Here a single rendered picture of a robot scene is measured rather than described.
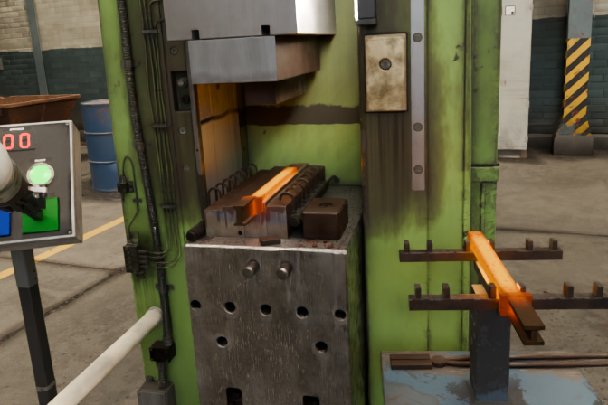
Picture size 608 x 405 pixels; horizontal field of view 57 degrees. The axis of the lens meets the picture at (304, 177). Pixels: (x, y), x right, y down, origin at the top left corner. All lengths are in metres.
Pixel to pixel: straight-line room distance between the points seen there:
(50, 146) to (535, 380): 1.15
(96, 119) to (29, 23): 4.53
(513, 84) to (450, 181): 5.12
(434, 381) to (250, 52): 0.77
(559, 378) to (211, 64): 0.96
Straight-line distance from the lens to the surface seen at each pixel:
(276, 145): 1.75
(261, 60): 1.22
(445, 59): 1.31
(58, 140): 1.41
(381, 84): 1.29
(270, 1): 1.22
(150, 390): 1.77
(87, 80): 9.50
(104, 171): 5.96
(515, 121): 6.48
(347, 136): 1.69
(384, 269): 1.42
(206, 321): 1.38
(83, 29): 9.46
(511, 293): 0.94
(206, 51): 1.27
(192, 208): 1.51
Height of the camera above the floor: 1.34
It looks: 13 degrees down
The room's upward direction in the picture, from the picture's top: 3 degrees counter-clockwise
